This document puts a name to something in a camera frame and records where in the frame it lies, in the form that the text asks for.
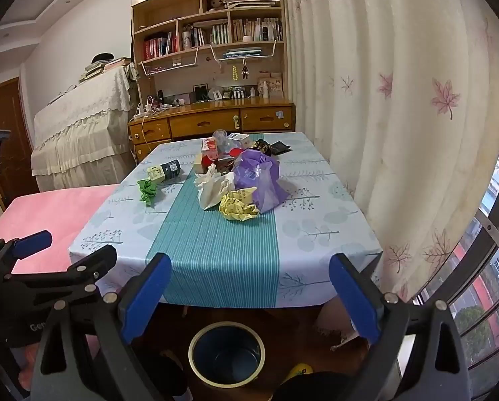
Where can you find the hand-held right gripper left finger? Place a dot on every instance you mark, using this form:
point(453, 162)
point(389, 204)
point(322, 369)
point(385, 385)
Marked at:
point(145, 296)

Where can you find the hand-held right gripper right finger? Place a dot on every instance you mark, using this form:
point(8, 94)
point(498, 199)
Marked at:
point(354, 296)

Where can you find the purple plastic bag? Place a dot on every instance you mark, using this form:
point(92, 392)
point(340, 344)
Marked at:
point(258, 175)

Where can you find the red paper with gold print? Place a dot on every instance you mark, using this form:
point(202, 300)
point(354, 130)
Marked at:
point(211, 160)

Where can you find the green and cream hook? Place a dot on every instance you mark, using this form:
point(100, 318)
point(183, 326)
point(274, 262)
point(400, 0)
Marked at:
point(236, 122)

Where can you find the row of red books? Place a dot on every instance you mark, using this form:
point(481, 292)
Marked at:
point(159, 46)

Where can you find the black card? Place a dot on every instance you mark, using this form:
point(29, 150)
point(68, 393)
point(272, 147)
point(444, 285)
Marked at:
point(281, 147)

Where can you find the white crumpled plastic bag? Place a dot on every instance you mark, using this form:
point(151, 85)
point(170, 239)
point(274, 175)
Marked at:
point(210, 192)

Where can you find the blue round waste bin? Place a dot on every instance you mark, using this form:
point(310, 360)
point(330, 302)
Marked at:
point(228, 359)

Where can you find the white leaf print curtain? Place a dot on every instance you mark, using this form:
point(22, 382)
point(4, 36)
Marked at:
point(379, 92)

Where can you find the green crumpled paper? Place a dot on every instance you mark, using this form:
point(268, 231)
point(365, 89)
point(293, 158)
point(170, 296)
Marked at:
point(147, 190)

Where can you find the cream lace furniture cover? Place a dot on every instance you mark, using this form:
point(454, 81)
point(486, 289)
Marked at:
point(78, 133)

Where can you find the row of pale books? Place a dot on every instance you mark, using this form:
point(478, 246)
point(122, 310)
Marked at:
point(241, 30)

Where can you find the strawberry milk carton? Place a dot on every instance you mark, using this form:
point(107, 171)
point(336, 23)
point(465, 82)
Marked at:
point(209, 146)

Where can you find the yellow crumpled paper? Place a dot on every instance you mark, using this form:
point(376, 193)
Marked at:
point(237, 206)

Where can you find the black and gold wrapper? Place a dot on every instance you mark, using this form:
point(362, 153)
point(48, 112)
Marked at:
point(260, 145)

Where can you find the brown wooden door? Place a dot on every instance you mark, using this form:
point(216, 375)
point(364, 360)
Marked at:
point(7, 108)

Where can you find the orange brown wrapper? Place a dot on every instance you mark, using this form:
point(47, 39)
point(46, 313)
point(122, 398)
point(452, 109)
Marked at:
point(224, 164)

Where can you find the white bottle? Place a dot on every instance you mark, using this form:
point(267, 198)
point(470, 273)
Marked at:
point(266, 90)

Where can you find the clear plastic cup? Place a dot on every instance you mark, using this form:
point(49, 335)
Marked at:
point(220, 137)

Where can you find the pink cushion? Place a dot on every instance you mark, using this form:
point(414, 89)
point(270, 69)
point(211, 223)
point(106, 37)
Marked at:
point(45, 213)

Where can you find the stack of books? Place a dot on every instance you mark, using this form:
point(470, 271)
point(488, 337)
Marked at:
point(103, 69)

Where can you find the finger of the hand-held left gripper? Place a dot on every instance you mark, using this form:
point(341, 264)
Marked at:
point(34, 243)
point(88, 265)

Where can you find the pale green small box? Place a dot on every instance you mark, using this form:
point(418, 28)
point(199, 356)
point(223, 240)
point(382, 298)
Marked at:
point(153, 173)

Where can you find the pale gift bag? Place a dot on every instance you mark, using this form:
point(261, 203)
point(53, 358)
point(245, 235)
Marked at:
point(276, 83)

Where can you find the wooden desk with drawers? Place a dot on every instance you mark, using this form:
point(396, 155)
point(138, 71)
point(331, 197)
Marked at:
point(203, 123)

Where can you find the white and purple box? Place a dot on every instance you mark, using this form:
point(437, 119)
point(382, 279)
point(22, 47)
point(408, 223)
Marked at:
point(238, 138)

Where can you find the table with leaf tablecloth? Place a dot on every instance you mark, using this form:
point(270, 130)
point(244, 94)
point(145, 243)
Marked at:
point(233, 250)

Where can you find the black photo frame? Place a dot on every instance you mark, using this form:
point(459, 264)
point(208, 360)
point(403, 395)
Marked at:
point(200, 92)

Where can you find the small doll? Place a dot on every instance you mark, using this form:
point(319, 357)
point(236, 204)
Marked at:
point(217, 2)

